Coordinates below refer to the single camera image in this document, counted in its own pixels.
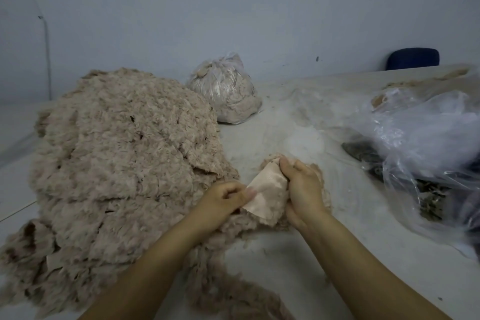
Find clear bag of beige scraps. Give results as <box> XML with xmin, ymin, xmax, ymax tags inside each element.
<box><xmin>186</xmin><ymin>52</ymin><xmax>264</xmax><ymax>126</ymax></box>

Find beige fur pile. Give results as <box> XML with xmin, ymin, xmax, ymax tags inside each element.
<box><xmin>370</xmin><ymin>66</ymin><xmax>474</xmax><ymax>109</ymax></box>

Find beige scrap strips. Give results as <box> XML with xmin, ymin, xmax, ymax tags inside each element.
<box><xmin>183</xmin><ymin>237</ymin><xmax>297</xmax><ymax>320</ymax></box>

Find large pile beige fabric scraps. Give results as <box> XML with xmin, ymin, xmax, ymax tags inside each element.
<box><xmin>0</xmin><ymin>67</ymin><xmax>260</xmax><ymax>316</ymax></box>

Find person's right forearm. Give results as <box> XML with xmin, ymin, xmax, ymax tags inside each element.
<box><xmin>303</xmin><ymin>212</ymin><xmax>451</xmax><ymax>320</ymax></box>

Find stack of sorted beige pieces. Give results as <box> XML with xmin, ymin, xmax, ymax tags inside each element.
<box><xmin>258</xmin><ymin>152</ymin><xmax>333</xmax><ymax>231</ymax></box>

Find beige fabric piece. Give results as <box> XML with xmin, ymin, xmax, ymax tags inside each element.
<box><xmin>240</xmin><ymin>160</ymin><xmax>291</xmax><ymax>228</ymax></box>

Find large clear plastic bag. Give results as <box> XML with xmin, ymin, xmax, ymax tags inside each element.
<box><xmin>358</xmin><ymin>87</ymin><xmax>480</xmax><ymax>250</ymax></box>

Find person's right hand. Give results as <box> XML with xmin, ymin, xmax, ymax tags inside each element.
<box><xmin>278</xmin><ymin>155</ymin><xmax>333</xmax><ymax>236</ymax></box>

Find person's left hand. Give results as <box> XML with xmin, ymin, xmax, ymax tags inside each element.
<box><xmin>180</xmin><ymin>179</ymin><xmax>258</xmax><ymax>246</ymax></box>

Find blue chair back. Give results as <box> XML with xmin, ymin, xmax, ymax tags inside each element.
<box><xmin>384</xmin><ymin>46</ymin><xmax>441</xmax><ymax>72</ymax></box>

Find person's left forearm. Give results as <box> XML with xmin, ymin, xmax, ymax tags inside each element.
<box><xmin>78</xmin><ymin>226</ymin><xmax>215</xmax><ymax>320</ymax></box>

